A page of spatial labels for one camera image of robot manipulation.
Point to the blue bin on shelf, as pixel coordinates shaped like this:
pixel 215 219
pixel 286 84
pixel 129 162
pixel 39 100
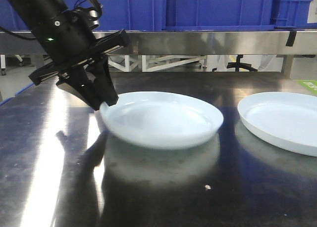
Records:
pixel 218 15
pixel 140 15

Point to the white frame cart background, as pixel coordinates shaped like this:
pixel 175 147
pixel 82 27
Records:
pixel 153 63

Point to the blue bin right with label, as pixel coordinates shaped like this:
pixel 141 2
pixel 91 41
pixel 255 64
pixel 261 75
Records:
pixel 291 14

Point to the green floor sign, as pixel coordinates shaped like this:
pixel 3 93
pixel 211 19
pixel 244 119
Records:
pixel 310 85

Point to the blue bin left on shelf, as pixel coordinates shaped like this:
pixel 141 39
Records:
pixel 140 15

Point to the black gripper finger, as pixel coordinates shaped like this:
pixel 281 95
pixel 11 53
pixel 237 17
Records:
pixel 102 89
pixel 77 83

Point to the black tape strip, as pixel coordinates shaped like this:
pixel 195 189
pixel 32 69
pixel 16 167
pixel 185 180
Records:
pixel 291 38

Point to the black chair base background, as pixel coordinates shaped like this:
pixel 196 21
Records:
pixel 238 64

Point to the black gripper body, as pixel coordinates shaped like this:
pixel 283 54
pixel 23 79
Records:
pixel 69 42

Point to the blue bin middle on shelf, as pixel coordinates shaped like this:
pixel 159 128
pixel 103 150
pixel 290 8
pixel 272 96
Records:
pixel 218 15

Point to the light blue plate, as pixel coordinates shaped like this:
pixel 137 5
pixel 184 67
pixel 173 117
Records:
pixel 284 119
pixel 161 120

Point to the white paper label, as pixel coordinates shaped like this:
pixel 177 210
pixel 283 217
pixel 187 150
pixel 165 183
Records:
pixel 312 13

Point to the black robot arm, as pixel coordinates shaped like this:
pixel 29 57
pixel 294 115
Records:
pixel 33 12

